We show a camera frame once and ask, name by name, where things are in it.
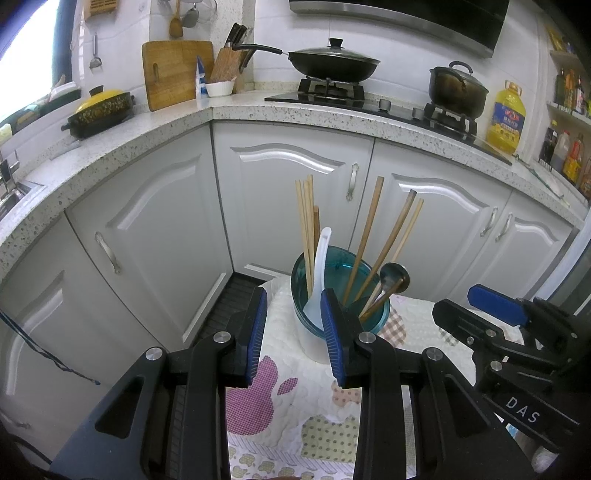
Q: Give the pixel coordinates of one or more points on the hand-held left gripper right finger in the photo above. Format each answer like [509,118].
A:
[332,337]

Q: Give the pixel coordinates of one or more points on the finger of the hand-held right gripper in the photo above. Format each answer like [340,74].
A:
[461,323]
[498,304]

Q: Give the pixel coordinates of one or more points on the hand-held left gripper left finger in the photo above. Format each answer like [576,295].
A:
[258,337]

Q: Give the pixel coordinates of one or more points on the white utensil holder blue rim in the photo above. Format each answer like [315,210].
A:
[341,261]

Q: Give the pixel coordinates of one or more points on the white plastic spoon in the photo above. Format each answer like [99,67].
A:
[322,258]

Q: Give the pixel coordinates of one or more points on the metal spoon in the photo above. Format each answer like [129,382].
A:
[395,276]

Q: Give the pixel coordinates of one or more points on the bunch of wooden chopsticks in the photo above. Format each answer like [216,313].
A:
[306,221]

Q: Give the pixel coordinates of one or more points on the black ribbed floor mat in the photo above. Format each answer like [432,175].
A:
[231,300]

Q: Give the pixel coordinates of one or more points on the white cabinet door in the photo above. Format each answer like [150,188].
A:
[268,198]
[69,323]
[457,240]
[161,221]
[540,258]

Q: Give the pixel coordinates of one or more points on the patterned quilted table cloth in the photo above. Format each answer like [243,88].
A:
[295,401]

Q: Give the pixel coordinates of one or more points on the shelf of condiment bottles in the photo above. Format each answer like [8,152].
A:
[572,159]

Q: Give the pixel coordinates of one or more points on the yellow cooking oil bottle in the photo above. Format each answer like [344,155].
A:
[505,124]

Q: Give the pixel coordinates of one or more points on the white corner shelf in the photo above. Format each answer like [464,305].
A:
[568,112]

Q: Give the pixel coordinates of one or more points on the black gas stove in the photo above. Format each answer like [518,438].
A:
[401,115]

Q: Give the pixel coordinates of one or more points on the black stock pot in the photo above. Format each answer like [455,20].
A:
[457,92]

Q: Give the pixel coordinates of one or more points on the speckled white countertop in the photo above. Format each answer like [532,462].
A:
[138,138]

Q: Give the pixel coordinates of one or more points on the white bowl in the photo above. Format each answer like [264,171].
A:
[219,88]

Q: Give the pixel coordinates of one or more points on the blue white packet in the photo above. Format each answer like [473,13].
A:
[202,83]

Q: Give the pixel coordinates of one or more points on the black wok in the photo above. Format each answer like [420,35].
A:
[332,70]

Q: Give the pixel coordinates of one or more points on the wooden knife block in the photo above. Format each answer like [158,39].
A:
[226,69]

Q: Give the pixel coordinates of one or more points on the black casserole yellow lid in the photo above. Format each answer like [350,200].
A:
[99,115]

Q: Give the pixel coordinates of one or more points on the steel sink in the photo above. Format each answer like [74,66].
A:
[18,198]

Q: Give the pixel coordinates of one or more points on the wooden cutting board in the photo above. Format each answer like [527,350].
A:
[171,74]

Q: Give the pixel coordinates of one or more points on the glass wok lid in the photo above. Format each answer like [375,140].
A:
[334,54]

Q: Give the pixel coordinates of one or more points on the black range hood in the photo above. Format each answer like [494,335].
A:
[415,18]

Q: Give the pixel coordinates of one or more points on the metal faucet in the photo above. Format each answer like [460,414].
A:
[7,175]

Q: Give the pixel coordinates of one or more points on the hanging metal peeler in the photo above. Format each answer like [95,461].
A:
[95,62]

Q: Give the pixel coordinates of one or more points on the hanging wooden spatula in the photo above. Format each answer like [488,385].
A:
[175,27]

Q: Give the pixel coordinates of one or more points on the hanging metal turner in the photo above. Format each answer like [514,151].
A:
[190,17]

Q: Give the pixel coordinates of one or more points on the kitchen window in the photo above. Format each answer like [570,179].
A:
[27,60]

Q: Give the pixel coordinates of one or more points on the glass door grey frame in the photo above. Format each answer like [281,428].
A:
[572,267]

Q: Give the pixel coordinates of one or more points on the wooden wall chopstick holder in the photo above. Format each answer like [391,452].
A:
[101,7]

